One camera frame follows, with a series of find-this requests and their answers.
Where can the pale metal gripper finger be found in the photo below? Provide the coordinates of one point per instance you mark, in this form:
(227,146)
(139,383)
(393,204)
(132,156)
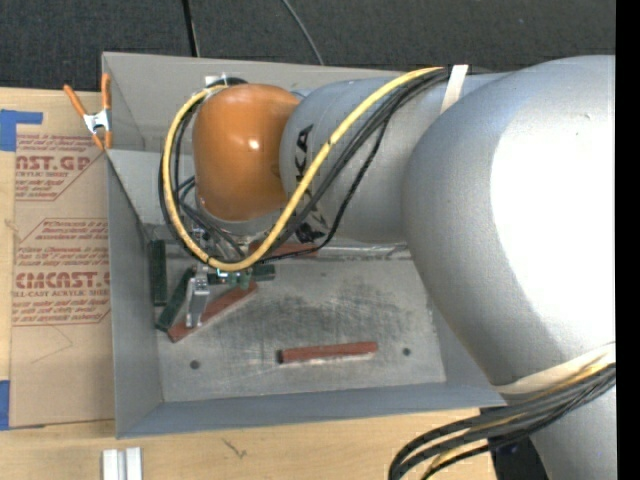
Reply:
(197,303)

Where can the dark green flat block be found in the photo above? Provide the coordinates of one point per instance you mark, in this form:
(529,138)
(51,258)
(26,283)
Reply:
(159,273)
(176,300)
(265,271)

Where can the red-brown flat block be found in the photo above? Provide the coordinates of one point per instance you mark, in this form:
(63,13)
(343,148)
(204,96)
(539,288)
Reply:
(327,352)
(292,249)
(225,304)

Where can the grey metal bin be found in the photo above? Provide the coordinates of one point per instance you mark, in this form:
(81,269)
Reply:
(310,313)

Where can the brown cardboard board red print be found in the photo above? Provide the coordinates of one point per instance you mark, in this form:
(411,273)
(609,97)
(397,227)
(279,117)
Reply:
(55,268)

